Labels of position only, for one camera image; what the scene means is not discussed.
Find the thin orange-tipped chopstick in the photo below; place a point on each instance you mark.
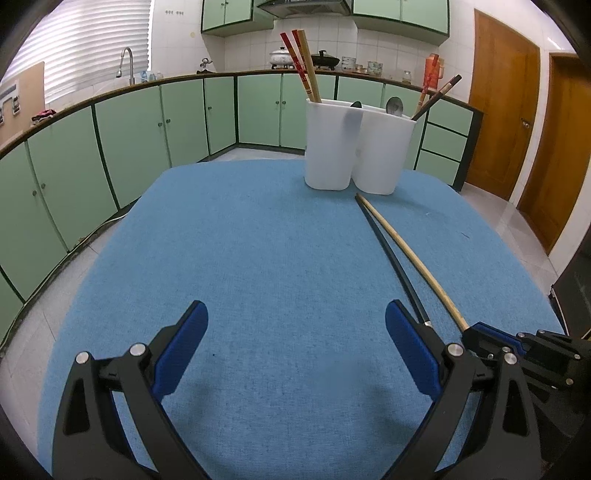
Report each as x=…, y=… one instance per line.
x=444, y=87

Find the wooden chopstick with brown patch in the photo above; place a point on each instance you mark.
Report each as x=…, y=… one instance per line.
x=414, y=258

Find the metal kitchen faucet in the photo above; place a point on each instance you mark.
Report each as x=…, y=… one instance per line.
x=127, y=53

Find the metal kettle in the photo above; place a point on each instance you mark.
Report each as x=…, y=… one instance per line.
x=205, y=67

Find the white lidded pot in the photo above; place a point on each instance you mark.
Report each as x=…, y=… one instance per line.
x=278, y=57

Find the white window blinds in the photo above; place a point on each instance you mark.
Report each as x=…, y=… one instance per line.
x=92, y=32

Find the thin red-tipped chopstick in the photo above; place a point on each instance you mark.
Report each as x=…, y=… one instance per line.
x=424, y=97

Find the plain wooden chopstick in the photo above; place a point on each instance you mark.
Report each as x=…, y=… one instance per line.
x=312, y=74

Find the blue table cloth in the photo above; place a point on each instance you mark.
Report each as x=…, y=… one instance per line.
x=258, y=258

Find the range hood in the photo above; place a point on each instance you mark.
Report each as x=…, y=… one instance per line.
x=302, y=7

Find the white double utensil holder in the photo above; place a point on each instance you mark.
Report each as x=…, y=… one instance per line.
x=330, y=147

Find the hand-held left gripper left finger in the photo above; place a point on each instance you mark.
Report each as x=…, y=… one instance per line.
x=182, y=350

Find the wooden door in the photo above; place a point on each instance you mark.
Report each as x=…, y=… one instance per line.
x=501, y=106
x=554, y=152

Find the red flower-patterned chopstick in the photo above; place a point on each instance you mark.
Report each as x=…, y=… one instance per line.
x=301, y=53
x=290, y=53

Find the black chopstick with silver band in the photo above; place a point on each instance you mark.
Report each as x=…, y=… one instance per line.
x=434, y=99
x=397, y=267

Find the row of green kitchen cabinets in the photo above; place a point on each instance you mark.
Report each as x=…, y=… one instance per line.
x=69, y=170

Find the metal spoon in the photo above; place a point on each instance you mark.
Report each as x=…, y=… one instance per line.
x=394, y=106

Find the red cloth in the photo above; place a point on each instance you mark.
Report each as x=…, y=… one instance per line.
x=43, y=117

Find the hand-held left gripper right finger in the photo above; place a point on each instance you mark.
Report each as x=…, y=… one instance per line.
x=413, y=350

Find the stack of bowls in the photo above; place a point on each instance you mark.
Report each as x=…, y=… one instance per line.
x=348, y=63

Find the small glass jar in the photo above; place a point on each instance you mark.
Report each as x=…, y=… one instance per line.
x=407, y=77

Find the red thermos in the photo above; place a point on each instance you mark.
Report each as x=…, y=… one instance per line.
x=436, y=62

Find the cork board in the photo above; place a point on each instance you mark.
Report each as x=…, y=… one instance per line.
x=25, y=92

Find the black wok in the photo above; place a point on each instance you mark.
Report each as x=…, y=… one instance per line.
x=325, y=60

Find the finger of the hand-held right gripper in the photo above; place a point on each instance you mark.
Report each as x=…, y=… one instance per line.
x=489, y=341

